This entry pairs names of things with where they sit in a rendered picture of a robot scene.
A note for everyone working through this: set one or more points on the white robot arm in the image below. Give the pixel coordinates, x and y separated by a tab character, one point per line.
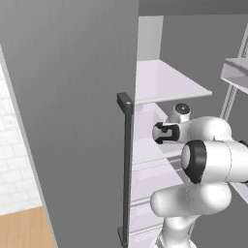
206	193

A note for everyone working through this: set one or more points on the white narrow fridge shelf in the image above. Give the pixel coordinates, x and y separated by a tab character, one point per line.
145	150

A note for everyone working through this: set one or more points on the white wide fridge shelf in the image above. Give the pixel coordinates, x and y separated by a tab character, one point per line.
164	84

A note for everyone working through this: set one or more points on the white fridge drawer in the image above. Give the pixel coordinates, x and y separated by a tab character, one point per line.
145	180

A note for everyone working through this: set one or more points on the grey fridge door with bins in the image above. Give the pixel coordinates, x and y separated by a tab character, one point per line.
240	106

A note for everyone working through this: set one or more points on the white fridge door bin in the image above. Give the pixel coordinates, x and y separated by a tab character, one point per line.
235	72

